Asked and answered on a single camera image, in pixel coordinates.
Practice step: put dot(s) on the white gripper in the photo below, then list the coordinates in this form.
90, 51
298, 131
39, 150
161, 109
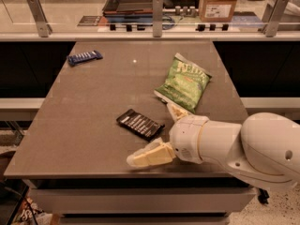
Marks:
187, 137

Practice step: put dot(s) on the black chocolate rxbar wrapper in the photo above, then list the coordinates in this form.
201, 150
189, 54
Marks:
140, 125

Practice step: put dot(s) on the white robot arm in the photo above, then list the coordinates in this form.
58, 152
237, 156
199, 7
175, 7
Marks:
264, 151

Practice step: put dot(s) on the blue blueberry rxbar wrapper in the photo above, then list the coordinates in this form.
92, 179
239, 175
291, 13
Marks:
79, 58

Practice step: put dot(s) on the green kettle chips bag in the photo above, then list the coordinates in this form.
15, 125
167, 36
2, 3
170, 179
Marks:
185, 83

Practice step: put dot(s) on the grey table drawer front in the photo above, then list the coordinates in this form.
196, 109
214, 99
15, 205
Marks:
143, 200

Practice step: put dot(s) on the brown cardboard box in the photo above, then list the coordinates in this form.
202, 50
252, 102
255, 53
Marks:
216, 10

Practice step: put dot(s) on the dark open tray box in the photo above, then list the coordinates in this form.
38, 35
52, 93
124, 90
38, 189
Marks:
118, 7

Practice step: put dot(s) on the colourful snack bag on floor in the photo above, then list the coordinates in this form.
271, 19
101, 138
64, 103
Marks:
29, 213

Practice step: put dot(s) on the middle metal glass bracket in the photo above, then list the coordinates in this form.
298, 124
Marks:
157, 18

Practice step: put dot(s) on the metal glass bracket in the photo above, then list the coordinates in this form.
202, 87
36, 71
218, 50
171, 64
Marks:
42, 25
271, 18
157, 18

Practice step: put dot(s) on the left metal glass bracket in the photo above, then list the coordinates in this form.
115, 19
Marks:
42, 25

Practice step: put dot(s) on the right metal glass bracket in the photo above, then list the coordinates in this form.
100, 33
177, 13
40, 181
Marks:
271, 18

